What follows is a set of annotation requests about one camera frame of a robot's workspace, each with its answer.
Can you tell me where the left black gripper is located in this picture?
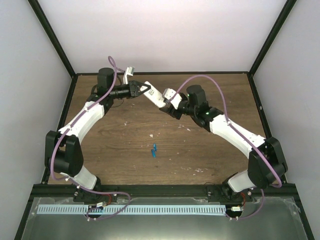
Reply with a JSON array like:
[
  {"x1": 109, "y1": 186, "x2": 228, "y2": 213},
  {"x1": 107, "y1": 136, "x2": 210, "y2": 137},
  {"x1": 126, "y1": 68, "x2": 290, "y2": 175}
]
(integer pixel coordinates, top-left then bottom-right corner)
[{"x1": 109, "y1": 81, "x2": 150, "y2": 100}]

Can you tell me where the white remote control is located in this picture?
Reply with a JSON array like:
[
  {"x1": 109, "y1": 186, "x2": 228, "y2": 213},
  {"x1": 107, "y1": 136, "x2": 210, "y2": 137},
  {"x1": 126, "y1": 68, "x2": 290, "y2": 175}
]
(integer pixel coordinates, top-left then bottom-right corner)
[{"x1": 143, "y1": 81, "x2": 167, "y2": 108}]

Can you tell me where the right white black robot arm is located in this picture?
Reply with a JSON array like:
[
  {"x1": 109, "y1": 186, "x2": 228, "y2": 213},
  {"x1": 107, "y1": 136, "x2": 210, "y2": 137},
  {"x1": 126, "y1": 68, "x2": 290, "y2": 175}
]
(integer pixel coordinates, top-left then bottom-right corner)
[{"x1": 161, "y1": 85, "x2": 288, "y2": 202}]

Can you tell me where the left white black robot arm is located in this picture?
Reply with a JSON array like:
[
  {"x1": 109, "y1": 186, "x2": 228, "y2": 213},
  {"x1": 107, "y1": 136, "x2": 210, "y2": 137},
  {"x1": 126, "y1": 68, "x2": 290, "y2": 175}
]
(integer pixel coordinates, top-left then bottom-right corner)
[{"x1": 45, "y1": 67, "x2": 151, "y2": 202}]

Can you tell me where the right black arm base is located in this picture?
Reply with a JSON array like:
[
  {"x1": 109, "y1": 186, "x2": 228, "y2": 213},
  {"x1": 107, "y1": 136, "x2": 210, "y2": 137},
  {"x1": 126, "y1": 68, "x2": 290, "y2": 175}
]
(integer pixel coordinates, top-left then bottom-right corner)
[{"x1": 205, "y1": 184, "x2": 253, "y2": 203}]

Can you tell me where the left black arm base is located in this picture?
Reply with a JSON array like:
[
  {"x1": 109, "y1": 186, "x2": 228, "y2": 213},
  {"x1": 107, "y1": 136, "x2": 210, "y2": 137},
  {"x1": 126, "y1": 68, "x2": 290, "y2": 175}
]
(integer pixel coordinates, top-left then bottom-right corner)
[{"x1": 72, "y1": 184, "x2": 119, "y2": 203}]

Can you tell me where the blue battery lower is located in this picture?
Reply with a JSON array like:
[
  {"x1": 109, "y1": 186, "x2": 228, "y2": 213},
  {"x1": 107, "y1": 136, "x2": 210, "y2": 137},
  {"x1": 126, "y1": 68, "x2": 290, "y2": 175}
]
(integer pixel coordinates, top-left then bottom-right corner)
[{"x1": 151, "y1": 149, "x2": 156, "y2": 158}]

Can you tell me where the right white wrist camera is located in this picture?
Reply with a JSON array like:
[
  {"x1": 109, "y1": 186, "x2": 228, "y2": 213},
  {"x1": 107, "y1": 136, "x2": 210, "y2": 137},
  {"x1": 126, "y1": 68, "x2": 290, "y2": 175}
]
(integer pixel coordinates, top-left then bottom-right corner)
[{"x1": 162, "y1": 88, "x2": 182, "y2": 110}]

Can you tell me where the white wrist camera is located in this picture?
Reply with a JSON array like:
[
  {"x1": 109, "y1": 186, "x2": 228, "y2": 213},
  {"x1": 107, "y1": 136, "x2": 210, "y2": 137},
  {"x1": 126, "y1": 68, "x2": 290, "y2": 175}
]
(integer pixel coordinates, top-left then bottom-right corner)
[
  {"x1": 162, "y1": 88, "x2": 182, "y2": 110},
  {"x1": 122, "y1": 66, "x2": 135, "y2": 85}
]

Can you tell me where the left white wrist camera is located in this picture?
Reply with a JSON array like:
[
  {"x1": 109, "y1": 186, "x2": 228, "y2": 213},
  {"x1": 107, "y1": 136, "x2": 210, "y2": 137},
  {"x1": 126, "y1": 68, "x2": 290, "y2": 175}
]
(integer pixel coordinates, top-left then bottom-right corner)
[{"x1": 122, "y1": 66, "x2": 135, "y2": 85}]

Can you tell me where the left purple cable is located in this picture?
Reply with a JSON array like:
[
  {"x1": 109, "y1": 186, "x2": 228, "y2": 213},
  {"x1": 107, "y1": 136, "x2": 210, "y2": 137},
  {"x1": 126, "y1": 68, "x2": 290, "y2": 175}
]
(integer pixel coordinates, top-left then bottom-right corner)
[{"x1": 49, "y1": 55, "x2": 132, "y2": 221}]

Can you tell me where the purple cable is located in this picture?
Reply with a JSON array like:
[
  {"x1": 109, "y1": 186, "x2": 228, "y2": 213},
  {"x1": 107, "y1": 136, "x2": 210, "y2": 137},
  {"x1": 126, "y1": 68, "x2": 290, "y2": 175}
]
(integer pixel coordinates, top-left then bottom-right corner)
[
  {"x1": 49, "y1": 55, "x2": 132, "y2": 221},
  {"x1": 172, "y1": 74, "x2": 283, "y2": 221}
]

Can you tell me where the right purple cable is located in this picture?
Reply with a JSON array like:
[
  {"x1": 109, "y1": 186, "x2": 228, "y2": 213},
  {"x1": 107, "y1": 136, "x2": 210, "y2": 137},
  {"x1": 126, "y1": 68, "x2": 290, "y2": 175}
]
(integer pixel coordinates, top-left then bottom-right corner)
[{"x1": 172, "y1": 74, "x2": 283, "y2": 221}]

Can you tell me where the black aluminium frame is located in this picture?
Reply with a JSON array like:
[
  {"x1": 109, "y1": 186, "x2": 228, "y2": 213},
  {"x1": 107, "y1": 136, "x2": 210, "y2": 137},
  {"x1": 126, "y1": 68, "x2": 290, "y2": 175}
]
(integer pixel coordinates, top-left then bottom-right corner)
[{"x1": 15, "y1": 0, "x2": 314, "y2": 240}]

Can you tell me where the light blue slotted cable duct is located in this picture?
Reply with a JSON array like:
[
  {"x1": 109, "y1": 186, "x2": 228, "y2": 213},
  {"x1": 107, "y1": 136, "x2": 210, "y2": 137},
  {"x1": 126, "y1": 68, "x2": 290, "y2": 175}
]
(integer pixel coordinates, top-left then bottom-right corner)
[{"x1": 36, "y1": 204, "x2": 226, "y2": 216}]

